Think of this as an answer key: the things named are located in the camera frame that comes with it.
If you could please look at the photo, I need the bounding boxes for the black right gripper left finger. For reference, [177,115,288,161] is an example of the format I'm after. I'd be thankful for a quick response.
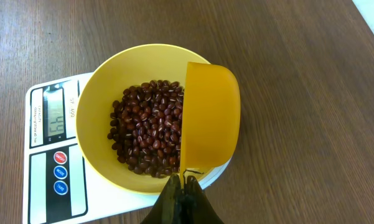
[141,174,182,224]

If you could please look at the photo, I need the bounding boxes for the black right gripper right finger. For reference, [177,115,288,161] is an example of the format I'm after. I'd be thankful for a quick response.
[184,175,224,224]

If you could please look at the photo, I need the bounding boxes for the yellow plastic scoop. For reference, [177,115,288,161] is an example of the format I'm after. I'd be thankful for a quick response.
[180,62,241,188]

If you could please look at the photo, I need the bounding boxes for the red beans in bowl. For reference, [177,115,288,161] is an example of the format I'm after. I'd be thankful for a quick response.
[107,80,184,178]

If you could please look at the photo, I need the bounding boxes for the yellow plastic bowl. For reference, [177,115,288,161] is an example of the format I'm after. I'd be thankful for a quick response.
[75,44,208,195]

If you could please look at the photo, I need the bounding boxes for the white digital kitchen scale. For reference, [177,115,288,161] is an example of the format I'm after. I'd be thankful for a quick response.
[22,72,231,224]

